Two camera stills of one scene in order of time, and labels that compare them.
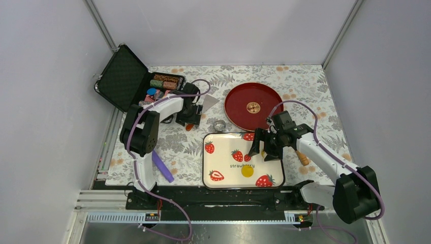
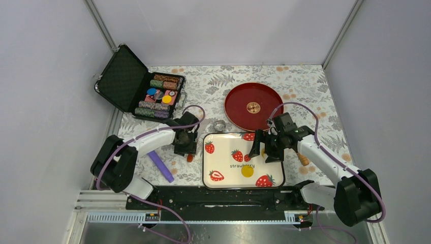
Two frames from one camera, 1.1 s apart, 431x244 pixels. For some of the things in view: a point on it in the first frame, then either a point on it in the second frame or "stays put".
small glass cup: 219,125 stays put
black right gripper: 262,134 stays put
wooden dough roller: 303,158 stays put
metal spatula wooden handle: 209,101 → 189,157
